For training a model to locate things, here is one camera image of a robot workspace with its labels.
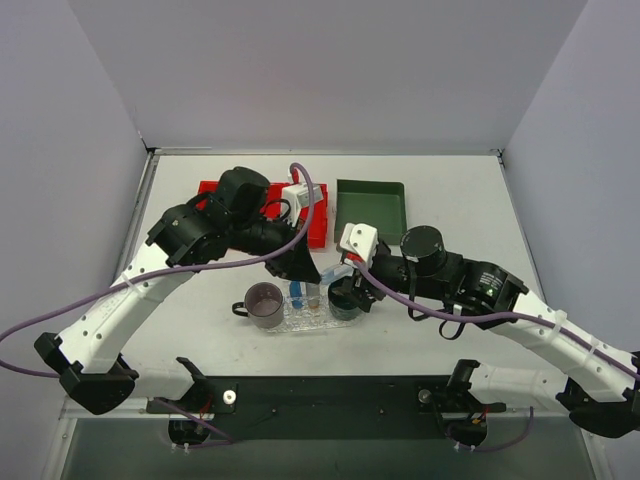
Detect clear textured holder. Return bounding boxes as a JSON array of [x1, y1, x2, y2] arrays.
[[284, 282, 329, 321]]

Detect mauve mug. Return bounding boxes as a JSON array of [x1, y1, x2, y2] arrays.
[[231, 282, 284, 330]]

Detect dark green mug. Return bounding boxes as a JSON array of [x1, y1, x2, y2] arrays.
[[327, 277, 363, 322]]

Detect blue toothpaste tube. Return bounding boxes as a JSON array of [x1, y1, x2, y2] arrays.
[[289, 281, 303, 309]]

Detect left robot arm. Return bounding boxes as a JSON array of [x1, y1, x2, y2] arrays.
[[34, 163, 322, 415]]

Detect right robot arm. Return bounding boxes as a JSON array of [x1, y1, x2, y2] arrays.
[[338, 223, 639, 438]]

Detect clear textured oval tray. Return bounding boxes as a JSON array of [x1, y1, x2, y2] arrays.
[[262, 310, 364, 334]]

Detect red compartment bin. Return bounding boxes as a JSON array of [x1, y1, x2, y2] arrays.
[[197, 180, 328, 249]]

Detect green plastic bin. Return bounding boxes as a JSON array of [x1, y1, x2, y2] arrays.
[[334, 179, 407, 246]]

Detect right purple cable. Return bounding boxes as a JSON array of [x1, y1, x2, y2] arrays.
[[357, 267, 640, 454]]

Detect purple cable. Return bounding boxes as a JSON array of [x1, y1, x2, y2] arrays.
[[357, 267, 640, 454], [0, 162, 316, 449]]

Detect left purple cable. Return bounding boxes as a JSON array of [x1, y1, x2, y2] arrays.
[[0, 162, 316, 449]]

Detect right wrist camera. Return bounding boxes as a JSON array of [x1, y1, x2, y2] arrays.
[[338, 223, 379, 268]]

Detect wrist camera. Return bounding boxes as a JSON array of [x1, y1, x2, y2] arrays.
[[281, 183, 324, 226], [338, 223, 379, 268]]

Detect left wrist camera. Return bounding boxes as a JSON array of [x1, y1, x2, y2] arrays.
[[281, 183, 324, 226]]

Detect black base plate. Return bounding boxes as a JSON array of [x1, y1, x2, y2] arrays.
[[174, 375, 506, 441]]

